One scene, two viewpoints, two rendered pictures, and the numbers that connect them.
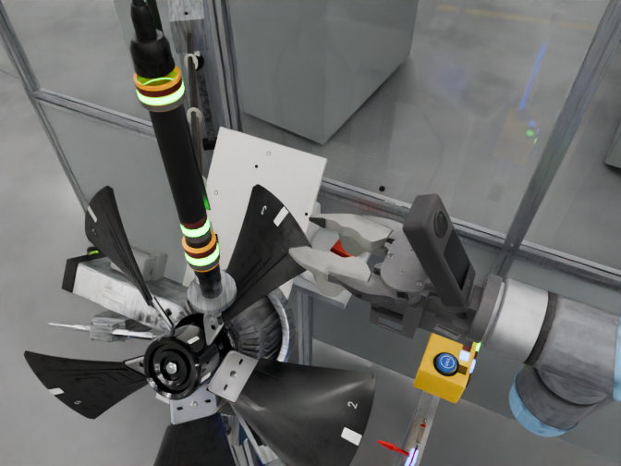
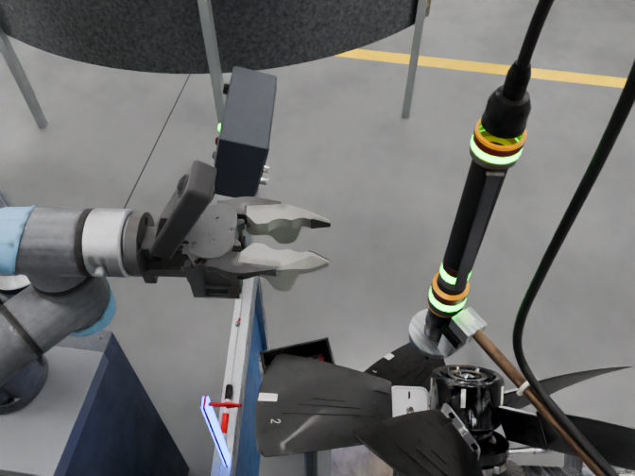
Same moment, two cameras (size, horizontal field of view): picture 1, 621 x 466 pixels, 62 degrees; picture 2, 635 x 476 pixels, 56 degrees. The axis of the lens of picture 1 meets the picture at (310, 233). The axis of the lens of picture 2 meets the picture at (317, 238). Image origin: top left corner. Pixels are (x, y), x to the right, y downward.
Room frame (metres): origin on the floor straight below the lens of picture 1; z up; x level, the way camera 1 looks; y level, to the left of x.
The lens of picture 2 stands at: (0.72, -0.15, 2.17)
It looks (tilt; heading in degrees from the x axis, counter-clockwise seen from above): 53 degrees down; 158
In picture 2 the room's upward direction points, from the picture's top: straight up
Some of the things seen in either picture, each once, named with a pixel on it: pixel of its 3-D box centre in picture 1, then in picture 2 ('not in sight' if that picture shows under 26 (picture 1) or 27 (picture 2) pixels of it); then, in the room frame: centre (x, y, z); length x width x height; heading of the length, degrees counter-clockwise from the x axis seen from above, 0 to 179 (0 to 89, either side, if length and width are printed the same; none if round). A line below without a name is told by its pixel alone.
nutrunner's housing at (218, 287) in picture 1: (188, 196); (464, 244); (0.43, 0.14, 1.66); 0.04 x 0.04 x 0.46
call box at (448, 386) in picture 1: (447, 357); not in sight; (0.54, -0.31, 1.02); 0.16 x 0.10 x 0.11; 155
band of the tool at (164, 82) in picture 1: (160, 88); (496, 143); (0.43, 0.14, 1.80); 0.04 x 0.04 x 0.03
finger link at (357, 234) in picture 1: (349, 239); (283, 273); (0.38, -0.04, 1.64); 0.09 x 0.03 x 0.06; 54
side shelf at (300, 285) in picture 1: (304, 254); not in sight; (0.98, 0.02, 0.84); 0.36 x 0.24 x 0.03; 65
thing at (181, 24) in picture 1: (188, 23); not in sight; (1.04, 0.26, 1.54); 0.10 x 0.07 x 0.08; 10
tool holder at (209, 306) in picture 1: (207, 268); (445, 322); (0.44, 0.15, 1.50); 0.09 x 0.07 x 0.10; 10
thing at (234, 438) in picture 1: (235, 421); not in sight; (0.44, 0.17, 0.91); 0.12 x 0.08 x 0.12; 155
